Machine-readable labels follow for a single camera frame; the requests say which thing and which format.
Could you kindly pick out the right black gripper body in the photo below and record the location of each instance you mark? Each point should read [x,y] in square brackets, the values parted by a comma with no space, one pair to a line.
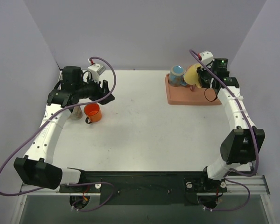
[202,78]

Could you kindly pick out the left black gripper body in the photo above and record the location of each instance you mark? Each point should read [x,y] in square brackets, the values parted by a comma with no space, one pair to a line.
[102,92]

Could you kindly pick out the yellow mug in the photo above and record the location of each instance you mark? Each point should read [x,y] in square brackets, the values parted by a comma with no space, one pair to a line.
[191,76]

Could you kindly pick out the orange mug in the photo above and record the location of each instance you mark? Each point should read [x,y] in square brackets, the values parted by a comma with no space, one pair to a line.
[93,113]

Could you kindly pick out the cream floral mug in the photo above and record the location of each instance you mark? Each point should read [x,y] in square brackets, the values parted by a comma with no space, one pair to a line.
[76,113]

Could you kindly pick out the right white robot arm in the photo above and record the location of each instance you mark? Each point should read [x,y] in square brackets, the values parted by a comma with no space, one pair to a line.
[243,143]

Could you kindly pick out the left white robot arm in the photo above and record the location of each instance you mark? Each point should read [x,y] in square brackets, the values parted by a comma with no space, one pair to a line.
[35,167]

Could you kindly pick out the blue-bottom cartoon mug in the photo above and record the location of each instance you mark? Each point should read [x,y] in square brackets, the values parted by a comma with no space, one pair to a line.
[176,76]

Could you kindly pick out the pink plastic tray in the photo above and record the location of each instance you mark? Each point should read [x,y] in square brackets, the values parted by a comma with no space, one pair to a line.
[182,95]

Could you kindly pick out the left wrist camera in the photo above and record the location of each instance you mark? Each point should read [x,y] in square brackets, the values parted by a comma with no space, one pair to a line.
[96,71]

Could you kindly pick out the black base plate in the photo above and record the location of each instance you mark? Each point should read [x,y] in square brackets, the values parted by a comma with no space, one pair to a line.
[149,187]

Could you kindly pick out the aluminium rail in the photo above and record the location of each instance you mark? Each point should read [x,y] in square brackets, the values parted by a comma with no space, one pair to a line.
[237,185]

